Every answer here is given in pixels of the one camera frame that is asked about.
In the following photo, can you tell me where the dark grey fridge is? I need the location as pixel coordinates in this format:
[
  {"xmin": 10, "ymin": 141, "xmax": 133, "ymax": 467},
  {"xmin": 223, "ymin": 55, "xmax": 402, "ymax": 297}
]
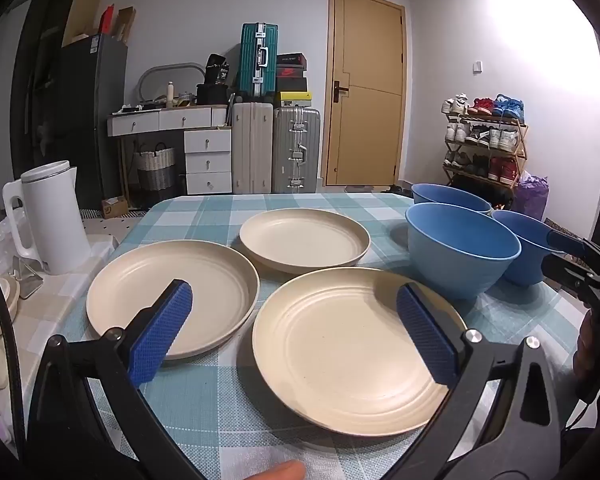
[{"xmin": 54, "ymin": 34, "xmax": 129, "ymax": 211}]

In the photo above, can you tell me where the silver suitcase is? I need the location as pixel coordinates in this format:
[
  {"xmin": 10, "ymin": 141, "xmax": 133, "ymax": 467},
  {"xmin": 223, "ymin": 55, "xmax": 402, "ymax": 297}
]
[{"xmin": 272, "ymin": 106, "xmax": 322, "ymax": 195}]

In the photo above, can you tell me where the oval mirror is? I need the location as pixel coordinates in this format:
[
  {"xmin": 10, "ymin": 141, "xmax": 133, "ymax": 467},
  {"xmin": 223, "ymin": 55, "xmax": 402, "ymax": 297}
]
[{"xmin": 138, "ymin": 63, "xmax": 205, "ymax": 106}]

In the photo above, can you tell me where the teal checked tablecloth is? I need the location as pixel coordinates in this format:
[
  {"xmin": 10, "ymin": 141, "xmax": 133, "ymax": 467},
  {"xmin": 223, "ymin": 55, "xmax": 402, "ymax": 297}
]
[{"xmin": 60, "ymin": 192, "xmax": 589, "ymax": 480}]

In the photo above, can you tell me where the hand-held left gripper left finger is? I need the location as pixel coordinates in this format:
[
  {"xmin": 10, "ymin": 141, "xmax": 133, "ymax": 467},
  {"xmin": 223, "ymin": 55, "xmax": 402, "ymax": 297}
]
[{"xmin": 26, "ymin": 279, "xmax": 204, "ymax": 480}]

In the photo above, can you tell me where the person's left hand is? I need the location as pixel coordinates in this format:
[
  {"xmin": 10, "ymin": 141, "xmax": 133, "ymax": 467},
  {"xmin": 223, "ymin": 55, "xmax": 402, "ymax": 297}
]
[{"xmin": 256, "ymin": 460, "xmax": 307, "ymax": 480}]

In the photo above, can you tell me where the woven laundry basket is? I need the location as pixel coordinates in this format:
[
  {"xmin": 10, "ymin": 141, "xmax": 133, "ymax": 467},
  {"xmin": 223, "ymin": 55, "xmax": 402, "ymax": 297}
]
[{"xmin": 132, "ymin": 142, "xmax": 176, "ymax": 191}]

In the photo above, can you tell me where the black cabinet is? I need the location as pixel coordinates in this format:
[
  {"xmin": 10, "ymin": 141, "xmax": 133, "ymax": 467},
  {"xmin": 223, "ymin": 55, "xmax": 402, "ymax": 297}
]
[{"xmin": 9, "ymin": 0, "xmax": 84, "ymax": 197}]

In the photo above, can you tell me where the black printed bag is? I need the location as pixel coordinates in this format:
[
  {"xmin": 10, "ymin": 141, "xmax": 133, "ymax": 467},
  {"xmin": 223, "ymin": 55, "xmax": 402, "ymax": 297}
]
[{"xmin": 204, "ymin": 53, "xmax": 230, "ymax": 86}]

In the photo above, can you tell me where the large beige cardboard box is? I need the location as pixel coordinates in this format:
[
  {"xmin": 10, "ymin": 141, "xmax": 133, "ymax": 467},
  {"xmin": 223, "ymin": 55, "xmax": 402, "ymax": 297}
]
[{"xmin": 61, "ymin": 0, "xmax": 106, "ymax": 47}]

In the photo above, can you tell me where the beige checked tablecloth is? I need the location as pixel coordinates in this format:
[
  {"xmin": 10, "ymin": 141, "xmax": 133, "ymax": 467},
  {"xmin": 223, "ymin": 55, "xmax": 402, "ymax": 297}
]
[{"xmin": 0, "ymin": 217, "xmax": 122, "ymax": 461}]

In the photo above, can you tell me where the purple bag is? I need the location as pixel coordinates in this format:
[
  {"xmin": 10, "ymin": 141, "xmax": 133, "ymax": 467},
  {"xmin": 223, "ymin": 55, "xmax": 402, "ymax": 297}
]
[{"xmin": 512, "ymin": 172, "xmax": 550, "ymax": 222}]

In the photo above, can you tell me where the teal suitcase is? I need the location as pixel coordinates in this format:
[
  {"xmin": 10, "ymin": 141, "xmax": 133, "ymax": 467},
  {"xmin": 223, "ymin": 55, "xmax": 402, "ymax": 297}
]
[{"xmin": 237, "ymin": 22, "xmax": 280, "ymax": 99}]

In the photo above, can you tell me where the brown cardboard box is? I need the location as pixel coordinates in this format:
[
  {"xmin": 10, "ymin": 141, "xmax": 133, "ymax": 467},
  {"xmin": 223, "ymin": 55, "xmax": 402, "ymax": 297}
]
[{"xmin": 115, "ymin": 7, "xmax": 137, "ymax": 44}]

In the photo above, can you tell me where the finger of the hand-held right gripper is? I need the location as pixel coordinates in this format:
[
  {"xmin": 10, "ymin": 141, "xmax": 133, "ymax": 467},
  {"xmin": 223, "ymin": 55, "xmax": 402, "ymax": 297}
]
[
  {"xmin": 540, "ymin": 254, "xmax": 600, "ymax": 307},
  {"xmin": 545, "ymin": 228, "xmax": 589, "ymax": 257}
]

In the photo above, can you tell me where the cream plate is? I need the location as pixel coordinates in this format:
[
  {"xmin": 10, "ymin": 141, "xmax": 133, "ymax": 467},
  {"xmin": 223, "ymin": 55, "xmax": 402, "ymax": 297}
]
[
  {"xmin": 251, "ymin": 267, "xmax": 474, "ymax": 437},
  {"xmin": 86, "ymin": 240, "xmax": 261, "ymax": 362},
  {"xmin": 238, "ymin": 208, "xmax": 372, "ymax": 275}
]

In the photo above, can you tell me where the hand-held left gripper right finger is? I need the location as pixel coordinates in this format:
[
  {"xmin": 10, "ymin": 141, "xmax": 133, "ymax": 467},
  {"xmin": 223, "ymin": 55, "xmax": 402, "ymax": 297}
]
[{"xmin": 380, "ymin": 282, "xmax": 564, "ymax": 480}]

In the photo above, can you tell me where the small cardboard box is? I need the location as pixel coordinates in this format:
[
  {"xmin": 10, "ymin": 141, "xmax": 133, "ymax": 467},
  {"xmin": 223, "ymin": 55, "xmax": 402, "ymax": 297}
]
[{"xmin": 101, "ymin": 195, "xmax": 130, "ymax": 219}]

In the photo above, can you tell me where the tan wooden door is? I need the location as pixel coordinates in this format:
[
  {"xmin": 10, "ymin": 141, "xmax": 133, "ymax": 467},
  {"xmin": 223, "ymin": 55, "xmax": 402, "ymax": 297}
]
[{"xmin": 328, "ymin": 0, "xmax": 407, "ymax": 187}]

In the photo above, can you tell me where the person's right hand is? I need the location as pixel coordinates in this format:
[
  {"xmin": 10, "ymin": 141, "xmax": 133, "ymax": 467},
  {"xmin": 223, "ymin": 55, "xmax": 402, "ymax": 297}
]
[{"xmin": 574, "ymin": 310, "xmax": 600, "ymax": 402}]

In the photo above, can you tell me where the black storage box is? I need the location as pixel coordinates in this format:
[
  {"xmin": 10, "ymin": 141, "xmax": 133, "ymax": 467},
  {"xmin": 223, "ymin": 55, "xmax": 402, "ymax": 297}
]
[{"xmin": 195, "ymin": 83, "xmax": 230, "ymax": 106}]

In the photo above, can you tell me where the beige suitcase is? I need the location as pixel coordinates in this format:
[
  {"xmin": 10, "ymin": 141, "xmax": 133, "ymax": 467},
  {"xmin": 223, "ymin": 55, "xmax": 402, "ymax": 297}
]
[{"xmin": 231, "ymin": 102, "xmax": 275, "ymax": 195}]

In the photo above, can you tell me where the blue bowl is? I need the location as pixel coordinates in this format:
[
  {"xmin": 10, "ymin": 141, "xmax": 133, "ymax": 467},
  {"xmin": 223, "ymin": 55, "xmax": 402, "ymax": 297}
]
[
  {"xmin": 410, "ymin": 182, "xmax": 494, "ymax": 217},
  {"xmin": 404, "ymin": 203, "xmax": 523, "ymax": 301},
  {"xmin": 491, "ymin": 209, "xmax": 561, "ymax": 287}
]

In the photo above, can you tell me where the shoe rack with shoes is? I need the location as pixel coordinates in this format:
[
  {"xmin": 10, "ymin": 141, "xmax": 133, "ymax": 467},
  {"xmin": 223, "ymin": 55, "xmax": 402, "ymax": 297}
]
[{"xmin": 440, "ymin": 92, "xmax": 527, "ymax": 186}]

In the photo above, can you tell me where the white desk with drawers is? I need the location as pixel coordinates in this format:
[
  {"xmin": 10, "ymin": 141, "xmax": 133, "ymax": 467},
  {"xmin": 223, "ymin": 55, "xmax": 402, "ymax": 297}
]
[{"xmin": 106, "ymin": 104, "xmax": 234, "ymax": 196}]

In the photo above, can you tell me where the black cable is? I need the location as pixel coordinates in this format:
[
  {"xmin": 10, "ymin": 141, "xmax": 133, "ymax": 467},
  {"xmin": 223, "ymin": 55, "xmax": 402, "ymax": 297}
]
[{"xmin": 0, "ymin": 247, "xmax": 27, "ymax": 462}]

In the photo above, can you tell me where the white electric kettle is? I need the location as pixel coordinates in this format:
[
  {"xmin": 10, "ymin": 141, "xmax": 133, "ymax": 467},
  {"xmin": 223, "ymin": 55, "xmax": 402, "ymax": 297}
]
[{"xmin": 2, "ymin": 160, "xmax": 92, "ymax": 277}]

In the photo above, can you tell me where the yellow black shoe box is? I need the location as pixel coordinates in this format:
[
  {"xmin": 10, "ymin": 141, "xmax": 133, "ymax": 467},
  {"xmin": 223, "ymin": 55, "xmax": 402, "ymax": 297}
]
[{"xmin": 273, "ymin": 91, "xmax": 313, "ymax": 109}]

